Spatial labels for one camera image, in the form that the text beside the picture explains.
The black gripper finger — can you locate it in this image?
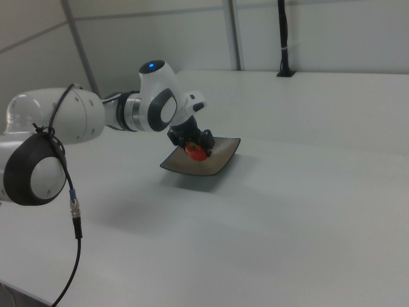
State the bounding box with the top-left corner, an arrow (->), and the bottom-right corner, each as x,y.
198,128 -> 215,158
167,130 -> 187,148

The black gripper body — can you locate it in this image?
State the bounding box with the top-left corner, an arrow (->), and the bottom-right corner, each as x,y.
170,116 -> 203,144

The red apple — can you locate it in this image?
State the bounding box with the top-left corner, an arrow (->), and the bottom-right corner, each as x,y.
184,142 -> 208,162

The square brown ceramic plate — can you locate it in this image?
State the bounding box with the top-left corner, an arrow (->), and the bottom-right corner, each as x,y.
159,136 -> 242,177

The black cable with metal connector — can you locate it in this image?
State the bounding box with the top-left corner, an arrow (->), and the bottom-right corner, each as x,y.
31,82 -> 84,307

